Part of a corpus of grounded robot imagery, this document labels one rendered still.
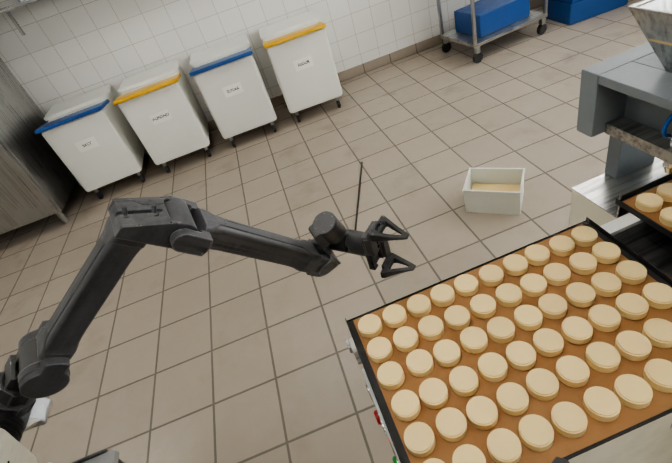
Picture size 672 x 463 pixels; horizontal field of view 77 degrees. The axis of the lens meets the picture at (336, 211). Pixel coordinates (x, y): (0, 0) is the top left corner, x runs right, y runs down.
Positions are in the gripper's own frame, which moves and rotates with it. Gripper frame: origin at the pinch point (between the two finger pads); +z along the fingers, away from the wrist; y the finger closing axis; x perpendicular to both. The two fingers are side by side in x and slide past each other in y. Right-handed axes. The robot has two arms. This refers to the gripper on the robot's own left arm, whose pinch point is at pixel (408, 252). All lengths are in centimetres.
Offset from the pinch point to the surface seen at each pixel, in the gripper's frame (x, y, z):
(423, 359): 20.0, 6.7, 9.8
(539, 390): 19.0, 6.6, 29.6
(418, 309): 9.4, 6.6, 4.9
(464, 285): 0.7, 6.4, 12.1
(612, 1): -430, 85, 24
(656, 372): 10.0, 6.4, 45.2
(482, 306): 5.0, 6.5, 16.9
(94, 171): -89, 71, -335
